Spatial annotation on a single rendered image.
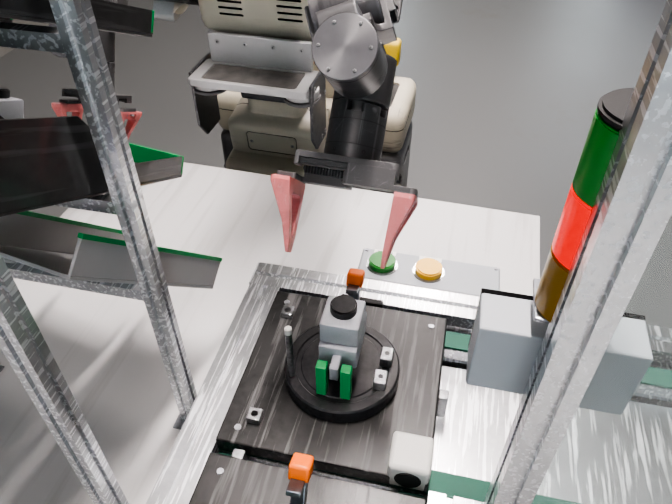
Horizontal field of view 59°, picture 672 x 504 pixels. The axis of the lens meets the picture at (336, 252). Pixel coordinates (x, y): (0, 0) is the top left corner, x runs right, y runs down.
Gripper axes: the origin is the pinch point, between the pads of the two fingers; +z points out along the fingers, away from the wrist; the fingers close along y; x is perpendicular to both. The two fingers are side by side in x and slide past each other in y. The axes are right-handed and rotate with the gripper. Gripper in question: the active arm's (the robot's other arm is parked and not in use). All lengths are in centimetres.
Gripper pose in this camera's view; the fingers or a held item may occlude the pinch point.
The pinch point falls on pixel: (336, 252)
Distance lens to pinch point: 58.8
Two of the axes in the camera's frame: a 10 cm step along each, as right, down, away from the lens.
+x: 1.7, 0.1, 9.9
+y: 9.7, 1.7, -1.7
